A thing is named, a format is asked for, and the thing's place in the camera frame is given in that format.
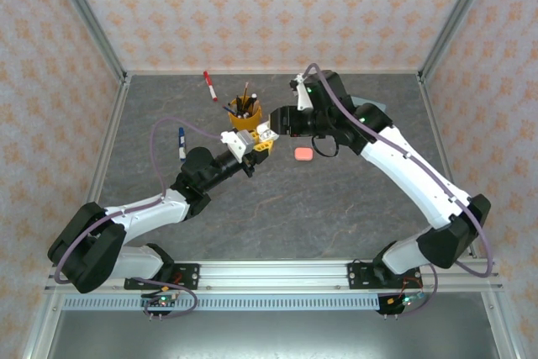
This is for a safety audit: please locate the white earbuds charging case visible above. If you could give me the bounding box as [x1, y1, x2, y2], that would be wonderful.
[255, 122, 281, 143]

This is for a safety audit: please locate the yellow metal pen cup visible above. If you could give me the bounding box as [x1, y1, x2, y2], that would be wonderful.
[228, 98, 263, 133]

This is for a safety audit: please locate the teal and white stapler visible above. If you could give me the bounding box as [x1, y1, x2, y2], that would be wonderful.
[351, 96, 388, 113]

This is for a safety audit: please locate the red whiteboard marker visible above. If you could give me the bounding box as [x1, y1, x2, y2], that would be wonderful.
[203, 71, 219, 103]

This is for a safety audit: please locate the small circuit board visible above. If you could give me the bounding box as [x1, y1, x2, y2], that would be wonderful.
[142, 291, 180, 322]
[377, 291, 425, 320]

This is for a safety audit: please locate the grey metal panel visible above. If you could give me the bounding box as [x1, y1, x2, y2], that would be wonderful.
[45, 310, 499, 359]

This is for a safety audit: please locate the black cable loop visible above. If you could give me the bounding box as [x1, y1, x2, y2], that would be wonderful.
[311, 135, 340, 159]

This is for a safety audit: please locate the aluminium table edge rail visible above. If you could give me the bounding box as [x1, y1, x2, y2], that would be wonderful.
[124, 67, 423, 77]
[418, 74, 520, 359]
[23, 75, 131, 359]

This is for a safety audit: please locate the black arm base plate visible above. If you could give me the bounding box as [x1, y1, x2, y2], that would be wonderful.
[124, 263, 201, 292]
[346, 261, 421, 291]

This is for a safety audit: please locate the aluminium mounting rail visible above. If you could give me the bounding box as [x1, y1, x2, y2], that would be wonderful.
[44, 261, 504, 293]

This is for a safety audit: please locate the slotted grey cable duct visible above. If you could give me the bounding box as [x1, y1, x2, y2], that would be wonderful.
[62, 294, 382, 312]

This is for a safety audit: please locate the aluminium frame post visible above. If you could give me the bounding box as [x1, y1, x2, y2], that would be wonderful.
[44, 0, 129, 85]
[418, 0, 504, 82]

